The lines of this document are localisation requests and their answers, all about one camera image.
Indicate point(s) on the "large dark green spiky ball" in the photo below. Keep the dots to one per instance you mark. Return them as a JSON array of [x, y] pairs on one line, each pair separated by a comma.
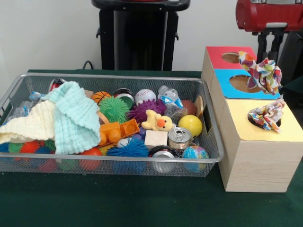
[[113, 107]]

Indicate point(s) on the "cream waffle cloth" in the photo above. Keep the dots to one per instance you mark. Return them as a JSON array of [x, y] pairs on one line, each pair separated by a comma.
[[30, 123]]

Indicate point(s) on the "mint waffle cloth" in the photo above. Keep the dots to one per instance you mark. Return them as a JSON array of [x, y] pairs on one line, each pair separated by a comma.
[[75, 118]]

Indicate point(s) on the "dark green tablecloth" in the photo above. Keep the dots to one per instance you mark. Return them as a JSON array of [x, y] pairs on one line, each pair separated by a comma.
[[142, 201]]

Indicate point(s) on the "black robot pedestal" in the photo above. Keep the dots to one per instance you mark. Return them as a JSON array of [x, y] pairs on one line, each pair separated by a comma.
[[137, 47]]

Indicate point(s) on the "colourful patterned cloth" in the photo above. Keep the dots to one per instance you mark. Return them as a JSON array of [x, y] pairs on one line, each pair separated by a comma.
[[267, 116], [262, 75]]

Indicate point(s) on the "yellow duck plush toy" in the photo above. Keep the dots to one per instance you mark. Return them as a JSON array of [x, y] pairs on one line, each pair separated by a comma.
[[161, 123]]

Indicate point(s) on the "yellow plastic ball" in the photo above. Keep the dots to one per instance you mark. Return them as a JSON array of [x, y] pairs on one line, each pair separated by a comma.
[[190, 124]]

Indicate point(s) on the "orange toy building brick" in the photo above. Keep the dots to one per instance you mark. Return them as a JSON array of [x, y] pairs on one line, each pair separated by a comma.
[[116, 131]]

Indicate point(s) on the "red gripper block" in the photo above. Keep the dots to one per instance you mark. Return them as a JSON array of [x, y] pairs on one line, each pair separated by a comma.
[[267, 14]]

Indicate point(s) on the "white ball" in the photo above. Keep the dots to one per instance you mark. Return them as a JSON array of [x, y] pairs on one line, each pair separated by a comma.
[[145, 95]]

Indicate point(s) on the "open silver tin can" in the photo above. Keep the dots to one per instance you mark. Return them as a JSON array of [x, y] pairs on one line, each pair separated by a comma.
[[180, 138]]

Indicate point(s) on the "shallow metal mesh bin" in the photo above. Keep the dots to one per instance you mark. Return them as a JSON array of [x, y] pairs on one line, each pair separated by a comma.
[[94, 82]]

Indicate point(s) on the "wooden box with three holes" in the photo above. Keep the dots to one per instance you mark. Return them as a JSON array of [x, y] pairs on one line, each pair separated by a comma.
[[260, 160]]

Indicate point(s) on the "purple spiky ball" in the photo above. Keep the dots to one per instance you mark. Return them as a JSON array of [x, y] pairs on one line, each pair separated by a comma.
[[146, 110]]

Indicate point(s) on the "mini basketball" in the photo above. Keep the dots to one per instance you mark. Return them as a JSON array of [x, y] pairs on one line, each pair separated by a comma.
[[100, 96]]

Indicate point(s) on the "black upright panel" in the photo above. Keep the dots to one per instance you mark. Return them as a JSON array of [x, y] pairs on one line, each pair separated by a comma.
[[294, 54]]

